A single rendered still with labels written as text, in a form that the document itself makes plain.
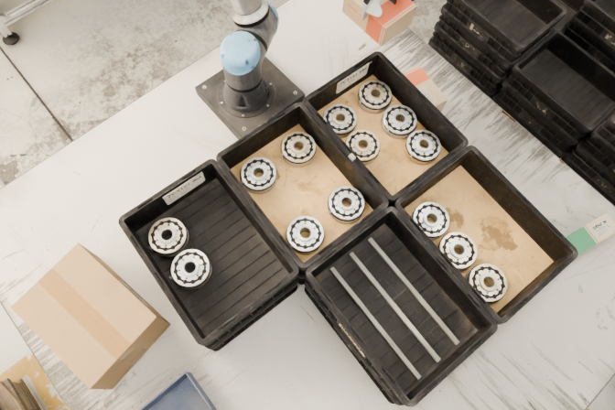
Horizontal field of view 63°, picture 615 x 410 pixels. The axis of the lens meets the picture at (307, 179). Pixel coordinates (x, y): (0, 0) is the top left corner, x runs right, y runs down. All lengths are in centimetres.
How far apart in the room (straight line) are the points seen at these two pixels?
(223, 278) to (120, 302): 27
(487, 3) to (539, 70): 37
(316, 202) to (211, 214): 30
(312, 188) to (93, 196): 69
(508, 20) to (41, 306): 203
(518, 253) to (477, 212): 15
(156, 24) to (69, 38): 46
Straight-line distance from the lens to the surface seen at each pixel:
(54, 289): 147
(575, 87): 247
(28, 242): 172
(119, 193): 167
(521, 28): 240
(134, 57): 282
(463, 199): 152
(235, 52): 151
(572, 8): 291
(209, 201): 145
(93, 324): 141
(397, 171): 150
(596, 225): 174
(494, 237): 151
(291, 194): 144
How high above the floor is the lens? 217
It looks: 67 degrees down
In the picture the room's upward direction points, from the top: 4 degrees clockwise
